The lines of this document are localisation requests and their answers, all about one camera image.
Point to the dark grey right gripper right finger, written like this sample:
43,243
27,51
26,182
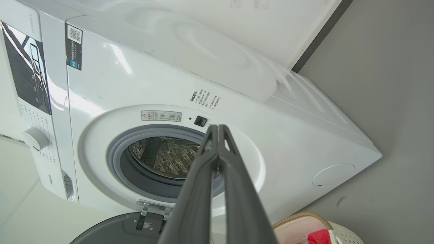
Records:
242,203

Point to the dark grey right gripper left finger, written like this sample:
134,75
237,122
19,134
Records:
195,203

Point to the red patterned garment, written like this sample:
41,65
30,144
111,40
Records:
320,237

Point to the metal washing machine door hinge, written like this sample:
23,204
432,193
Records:
149,208

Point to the cream perforated laundry basket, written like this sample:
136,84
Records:
295,230

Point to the grey washing machine door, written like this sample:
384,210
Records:
115,230

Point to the black washing machine display panel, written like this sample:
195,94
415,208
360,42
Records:
25,67

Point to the perforated stainless steel drum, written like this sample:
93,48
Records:
166,157

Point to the black door latch socket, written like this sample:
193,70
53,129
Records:
200,121

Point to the grey rubber door gasket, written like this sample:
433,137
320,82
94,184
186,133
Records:
117,152

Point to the white warning sticker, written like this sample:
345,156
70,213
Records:
161,116

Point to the round white filter cover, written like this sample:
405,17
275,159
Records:
334,175

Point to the white front-load washing machine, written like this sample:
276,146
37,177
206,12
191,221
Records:
135,84

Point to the white detergent drawer front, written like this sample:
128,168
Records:
54,179

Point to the white program dial knob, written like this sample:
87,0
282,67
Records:
35,139

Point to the dark energy label sticker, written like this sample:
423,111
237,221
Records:
74,51

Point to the dark wall baseboard strip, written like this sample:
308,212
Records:
322,35

